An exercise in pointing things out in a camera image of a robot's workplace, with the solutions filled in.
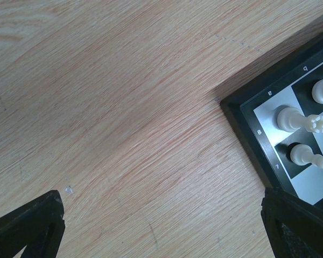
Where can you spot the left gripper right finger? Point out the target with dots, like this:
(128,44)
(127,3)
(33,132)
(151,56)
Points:
(293,226)

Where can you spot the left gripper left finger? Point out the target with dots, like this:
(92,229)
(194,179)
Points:
(36,227)

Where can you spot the black white chessboard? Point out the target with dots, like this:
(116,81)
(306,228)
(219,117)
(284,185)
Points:
(252,111)

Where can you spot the white corner pawn piece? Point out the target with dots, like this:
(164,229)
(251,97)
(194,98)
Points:
(302,155)

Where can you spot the white rook piece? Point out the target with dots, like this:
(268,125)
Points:
(290,119)

